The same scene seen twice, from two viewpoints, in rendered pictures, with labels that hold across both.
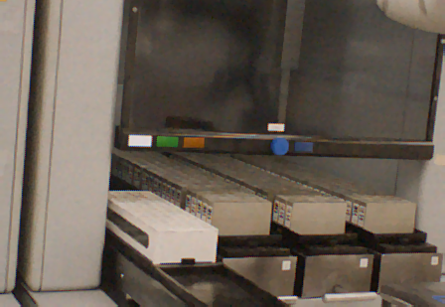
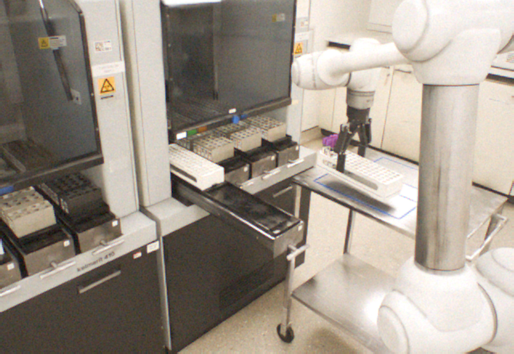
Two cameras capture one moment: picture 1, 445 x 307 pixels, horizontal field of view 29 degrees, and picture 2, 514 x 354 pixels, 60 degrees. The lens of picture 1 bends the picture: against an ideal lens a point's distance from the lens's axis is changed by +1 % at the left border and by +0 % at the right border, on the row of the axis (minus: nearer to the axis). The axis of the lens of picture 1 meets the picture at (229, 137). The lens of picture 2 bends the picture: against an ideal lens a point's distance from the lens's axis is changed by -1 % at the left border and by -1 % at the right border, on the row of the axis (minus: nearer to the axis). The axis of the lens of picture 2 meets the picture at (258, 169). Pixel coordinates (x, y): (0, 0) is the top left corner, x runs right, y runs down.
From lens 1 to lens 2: 0.56 m
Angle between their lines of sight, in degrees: 27
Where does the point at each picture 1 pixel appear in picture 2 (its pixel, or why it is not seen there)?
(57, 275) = (155, 198)
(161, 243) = (204, 181)
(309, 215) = (247, 142)
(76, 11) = (145, 86)
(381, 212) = (274, 131)
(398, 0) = (304, 83)
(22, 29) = (124, 101)
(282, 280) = (244, 175)
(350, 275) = (268, 164)
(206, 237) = (219, 173)
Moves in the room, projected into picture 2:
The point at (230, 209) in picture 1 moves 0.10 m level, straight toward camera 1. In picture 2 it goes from (218, 150) to (225, 161)
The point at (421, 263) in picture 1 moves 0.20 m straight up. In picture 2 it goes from (292, 151) to (295, 106)
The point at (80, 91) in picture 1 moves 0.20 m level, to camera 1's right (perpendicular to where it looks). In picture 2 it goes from (152, 120) to (213, 115)
